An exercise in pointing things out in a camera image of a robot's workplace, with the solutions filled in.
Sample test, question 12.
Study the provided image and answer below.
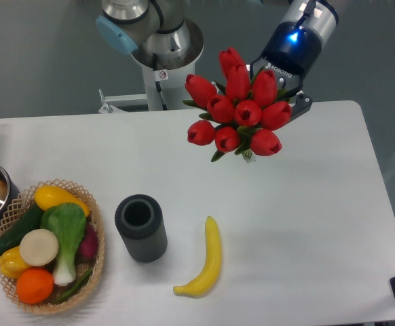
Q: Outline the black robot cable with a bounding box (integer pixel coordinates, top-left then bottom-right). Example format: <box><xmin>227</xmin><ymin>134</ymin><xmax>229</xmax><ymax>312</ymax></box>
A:
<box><xmin>151</xmin><ymin>53</ymin><xmax>168</xmax><ymax>111</ymax></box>

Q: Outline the cream round slice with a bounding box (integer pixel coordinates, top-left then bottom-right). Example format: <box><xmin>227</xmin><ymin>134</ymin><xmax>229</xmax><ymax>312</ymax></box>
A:
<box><xmin>19</xmin><ymin>229</ymin><xmax>59</xmax><ymax>267</ymax></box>

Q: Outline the dark grey ribbed vase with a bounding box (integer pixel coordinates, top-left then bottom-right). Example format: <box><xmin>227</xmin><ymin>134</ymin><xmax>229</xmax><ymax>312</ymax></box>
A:
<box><xmin>115</xmin><ymin>194</ymin><xmax>168</xmax><ymax>263</ymax></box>

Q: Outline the red tulip bouquet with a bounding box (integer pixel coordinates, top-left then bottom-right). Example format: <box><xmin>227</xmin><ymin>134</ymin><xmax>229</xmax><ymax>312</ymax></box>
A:
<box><xmin>184</xmin><ymin>48</ymin><xmax>293</xmax><ymax>162</ymax></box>

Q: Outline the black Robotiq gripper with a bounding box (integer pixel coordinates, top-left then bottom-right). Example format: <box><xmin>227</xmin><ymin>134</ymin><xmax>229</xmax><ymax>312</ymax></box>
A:
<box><xmin>250</xmin><ymin>22</ymin><xmax>321</xmax><ymax>121</ymax></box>

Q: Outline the yellow squash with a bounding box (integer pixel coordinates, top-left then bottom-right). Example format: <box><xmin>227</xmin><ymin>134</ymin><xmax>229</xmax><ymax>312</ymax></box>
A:
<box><xmin>34</xmin><ymin>185</ymin><xmax>90</xmax><ymax>217</ymax></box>

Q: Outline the green bok choy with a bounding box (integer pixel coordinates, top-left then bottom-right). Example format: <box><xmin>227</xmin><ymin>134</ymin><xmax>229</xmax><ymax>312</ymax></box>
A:
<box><xmin>41</xmin><ymin>202</ymin><xmax>87</xmax><ymax>287</ymax></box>

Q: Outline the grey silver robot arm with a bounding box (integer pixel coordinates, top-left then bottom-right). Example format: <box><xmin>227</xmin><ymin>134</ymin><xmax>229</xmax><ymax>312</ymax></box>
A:
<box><xmin>96</xmin><ymin>0</ymin><xmax>347</xmax><ymax>119</ymax></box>

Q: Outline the orange fruit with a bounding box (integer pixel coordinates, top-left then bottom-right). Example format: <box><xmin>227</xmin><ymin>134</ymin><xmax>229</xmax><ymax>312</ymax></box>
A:
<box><xmin>16</xmin><ymin>268</ymin><xmax>54</xmax><ymax>304</ymax></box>

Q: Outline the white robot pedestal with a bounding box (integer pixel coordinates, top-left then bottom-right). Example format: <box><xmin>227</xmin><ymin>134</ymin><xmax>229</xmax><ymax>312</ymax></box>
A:
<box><xmin>98</xmin><ymin>58</ymin><xmax>198</xmax><ymax>113</ymax></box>

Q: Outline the yellow banana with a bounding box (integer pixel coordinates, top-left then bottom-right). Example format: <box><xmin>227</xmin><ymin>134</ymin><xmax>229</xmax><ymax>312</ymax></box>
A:
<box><xmin>173</xmin><ymin>216</ymin><xmax>223</xmax><ymax>297</ymax></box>

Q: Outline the yellow bell pepper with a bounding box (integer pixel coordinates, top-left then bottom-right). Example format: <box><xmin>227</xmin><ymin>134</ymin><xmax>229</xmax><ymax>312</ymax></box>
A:
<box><xmin>0</xmin><ymin>246</ymin><xmax>31</xmax><ymax>279</ymax></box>

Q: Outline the purple sweet potato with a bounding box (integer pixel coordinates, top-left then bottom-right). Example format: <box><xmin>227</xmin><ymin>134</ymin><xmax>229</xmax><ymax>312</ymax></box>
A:
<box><xmin>77</xmin><ymin>223</ymin><xmax>98</xmax><ymax>259</ymax></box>

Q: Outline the woven wicker basket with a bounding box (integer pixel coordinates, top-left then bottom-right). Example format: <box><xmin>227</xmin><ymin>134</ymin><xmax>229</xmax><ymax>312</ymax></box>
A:
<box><xmin>0</xmin><ymin>179</ymin><xmax>105</xmax><ymax>315</ymax></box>

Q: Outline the dark green cucumber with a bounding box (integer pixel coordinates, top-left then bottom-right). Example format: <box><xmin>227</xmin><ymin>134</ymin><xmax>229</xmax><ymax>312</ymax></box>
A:
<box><xmin>0</xmin><ymin>203</ymin><xmax>43</xmax><ymax>256</ymax></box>

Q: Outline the green bean pod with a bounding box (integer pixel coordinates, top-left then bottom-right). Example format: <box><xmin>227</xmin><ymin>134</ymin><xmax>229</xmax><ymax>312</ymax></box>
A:
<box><xmin>53</xmin><ymin>269</ymin><xmax>92</xmax><ymax>304</ymax></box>

